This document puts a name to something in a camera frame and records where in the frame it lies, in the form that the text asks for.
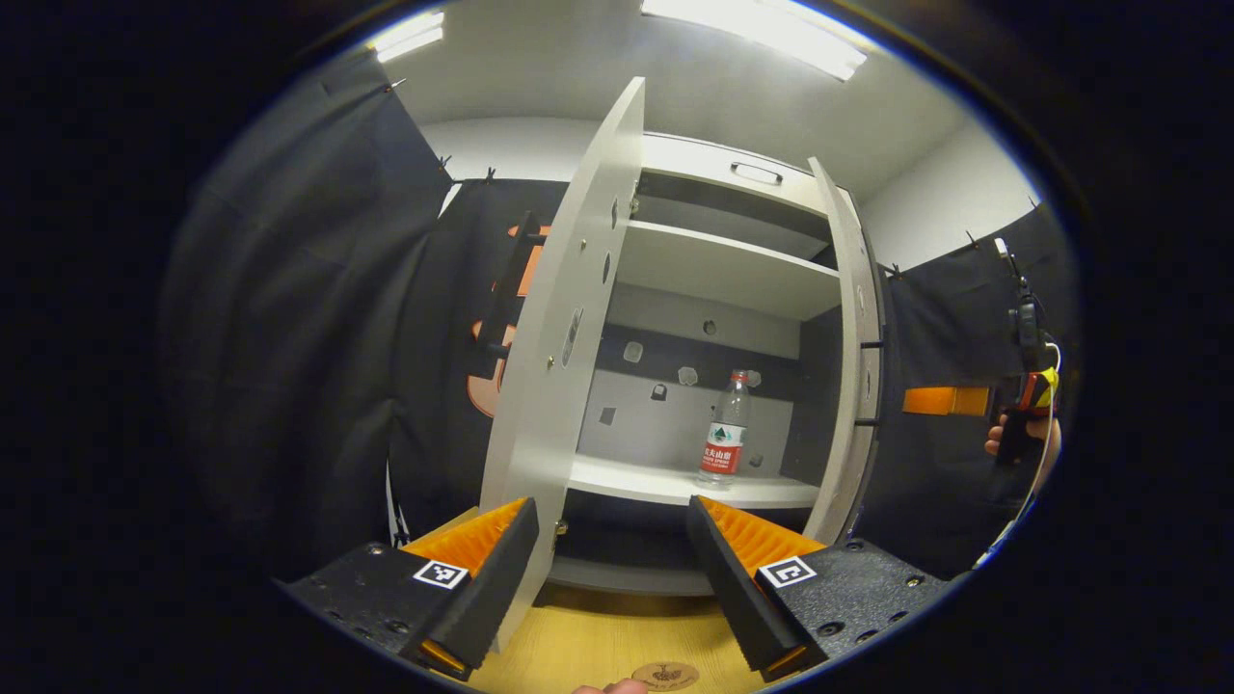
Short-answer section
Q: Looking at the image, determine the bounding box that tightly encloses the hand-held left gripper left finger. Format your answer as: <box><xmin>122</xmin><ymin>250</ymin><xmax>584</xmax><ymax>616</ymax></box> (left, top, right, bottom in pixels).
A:
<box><xmin>275</xmin><ymin>496</ymin><xmax>541</xmax><ymax>682</ymax></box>

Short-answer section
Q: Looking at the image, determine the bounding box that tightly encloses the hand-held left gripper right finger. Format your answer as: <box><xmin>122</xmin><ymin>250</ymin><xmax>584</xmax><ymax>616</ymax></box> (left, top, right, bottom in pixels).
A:
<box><xmin>686</xmin><ymin>494</ymin><xmax>952</xmax><ymax>683</ymax></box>

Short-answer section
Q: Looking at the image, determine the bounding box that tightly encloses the white cabinet door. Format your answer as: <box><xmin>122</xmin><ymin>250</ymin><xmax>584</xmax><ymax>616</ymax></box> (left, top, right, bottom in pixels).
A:
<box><xmin>805</xmin><ymin>157</ymin><xmax>889</xmax><ymax>546</ymax></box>
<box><xmin>479</xmin><ymin>77</ymin><xmax>647</xmax><ymax>652</ymax></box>

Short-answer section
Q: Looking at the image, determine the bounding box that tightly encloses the clear water bottle red label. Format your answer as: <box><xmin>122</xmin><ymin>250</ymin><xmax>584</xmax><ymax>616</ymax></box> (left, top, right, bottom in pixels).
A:
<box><xmin>696</xmin><ymin>369</ymin><xmax>753</xmax><ymax>488</ymax></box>

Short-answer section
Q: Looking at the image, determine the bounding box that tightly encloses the round brown coaster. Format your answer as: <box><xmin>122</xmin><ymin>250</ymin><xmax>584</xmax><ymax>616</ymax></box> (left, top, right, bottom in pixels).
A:
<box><xmin>631</xmin><ymin>660</ymin><xmax>700</xmax><ymax>693</ymax></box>

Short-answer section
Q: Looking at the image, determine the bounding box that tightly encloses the white and grey cabinet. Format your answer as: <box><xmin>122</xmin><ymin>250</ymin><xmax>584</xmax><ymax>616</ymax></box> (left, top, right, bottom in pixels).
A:
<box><xmin>550</xmin><ymin>132</ymin><xmax>869</xmax><ymax>597</ymax></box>

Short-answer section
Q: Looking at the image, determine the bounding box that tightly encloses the white cabinet shelf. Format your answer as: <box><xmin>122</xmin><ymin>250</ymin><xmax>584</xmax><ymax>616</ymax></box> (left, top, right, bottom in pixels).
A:
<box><xmin>617</xmin><ymin>220</ymin><xmax>842</xmax><ymax>322</ymax></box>

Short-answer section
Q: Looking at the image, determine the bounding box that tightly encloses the white cabinet drawer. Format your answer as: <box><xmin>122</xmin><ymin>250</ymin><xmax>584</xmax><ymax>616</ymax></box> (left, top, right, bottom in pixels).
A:
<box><xmin>636</xmin><ymin>132</ymin><xmax>832</xmax><ymax>218</ymax></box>

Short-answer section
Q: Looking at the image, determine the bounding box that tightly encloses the long ceiling light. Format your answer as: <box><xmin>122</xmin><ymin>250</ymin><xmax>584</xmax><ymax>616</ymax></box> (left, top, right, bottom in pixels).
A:
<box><xmin>641</xmin><ymin>0</ymin><xmax>869</xmax><ymax>83</ymax></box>

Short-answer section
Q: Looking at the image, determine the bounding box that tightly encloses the short ceiling light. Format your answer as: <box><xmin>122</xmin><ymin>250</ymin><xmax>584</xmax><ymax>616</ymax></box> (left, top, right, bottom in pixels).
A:
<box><xmin>366</xmin><ymin>10</ymin><xmax>446</xmax><ymax>65</ymax></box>

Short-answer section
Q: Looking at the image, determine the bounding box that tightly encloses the black door handle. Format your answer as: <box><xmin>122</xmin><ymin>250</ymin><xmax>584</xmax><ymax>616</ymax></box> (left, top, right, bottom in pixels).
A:
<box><xmin>857</xmin><ymin>337</ymin><xmax>889</xmax><ymax>427</ymax></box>
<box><xmin>479</xmin><ymin>212</ymin><xmax>543</xmax><ymax>360</ymax></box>

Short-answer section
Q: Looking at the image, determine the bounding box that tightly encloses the white cable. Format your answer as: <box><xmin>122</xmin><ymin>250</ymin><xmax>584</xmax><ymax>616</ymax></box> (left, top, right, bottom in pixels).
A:
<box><xmin>1022</xmin><ymin>342</ymin><xmax>1063</xmax><ymax>512</ymax></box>

